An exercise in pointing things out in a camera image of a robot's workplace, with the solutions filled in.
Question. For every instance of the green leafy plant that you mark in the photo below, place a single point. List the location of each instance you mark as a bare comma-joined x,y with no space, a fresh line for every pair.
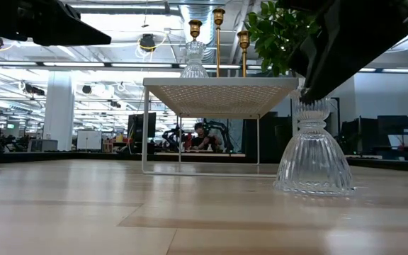
271,35

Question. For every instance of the white perforated metal shelf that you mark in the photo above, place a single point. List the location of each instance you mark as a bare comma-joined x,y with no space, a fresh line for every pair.
221,82

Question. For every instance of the black monitor on desk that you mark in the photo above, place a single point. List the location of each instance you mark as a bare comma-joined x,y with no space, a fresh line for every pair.
395,125

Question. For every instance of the person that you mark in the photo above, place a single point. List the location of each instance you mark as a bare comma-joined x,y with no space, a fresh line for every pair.
200,141

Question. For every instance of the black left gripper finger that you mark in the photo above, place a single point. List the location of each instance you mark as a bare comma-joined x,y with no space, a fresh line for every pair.
66,33

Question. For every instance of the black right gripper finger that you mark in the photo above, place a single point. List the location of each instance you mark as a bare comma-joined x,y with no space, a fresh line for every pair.
308,53
349,53

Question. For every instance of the black ceiling device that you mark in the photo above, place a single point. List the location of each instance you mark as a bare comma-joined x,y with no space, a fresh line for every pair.
148,42

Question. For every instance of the medium gold candlestick holder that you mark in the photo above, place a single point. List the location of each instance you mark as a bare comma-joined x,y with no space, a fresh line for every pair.
195,28

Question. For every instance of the black aluminium table frame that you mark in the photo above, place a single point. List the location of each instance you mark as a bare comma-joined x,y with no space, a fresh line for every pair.
66,157

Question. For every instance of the silver ribbed ventilation duct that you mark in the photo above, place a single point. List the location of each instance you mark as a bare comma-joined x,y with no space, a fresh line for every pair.
207,21

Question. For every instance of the black background monitor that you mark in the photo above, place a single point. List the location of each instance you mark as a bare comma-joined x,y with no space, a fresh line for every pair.
136,127

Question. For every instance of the white cabinet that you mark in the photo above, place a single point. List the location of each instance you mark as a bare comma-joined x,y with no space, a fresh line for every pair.
89,140

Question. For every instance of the clear ribbed glass candle holder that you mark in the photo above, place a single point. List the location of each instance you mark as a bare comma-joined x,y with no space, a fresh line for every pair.
194,71
314,159

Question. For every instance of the tall gold candlestick holder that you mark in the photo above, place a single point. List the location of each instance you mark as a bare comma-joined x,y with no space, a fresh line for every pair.
219,16

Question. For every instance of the white pillar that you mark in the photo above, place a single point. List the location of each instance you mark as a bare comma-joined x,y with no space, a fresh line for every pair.
59,113

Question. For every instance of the grey box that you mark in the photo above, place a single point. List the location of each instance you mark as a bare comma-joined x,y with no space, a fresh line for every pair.
44,146

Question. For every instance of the background black robot arm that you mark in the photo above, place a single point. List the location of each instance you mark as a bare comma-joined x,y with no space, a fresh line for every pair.
225,132
172,140

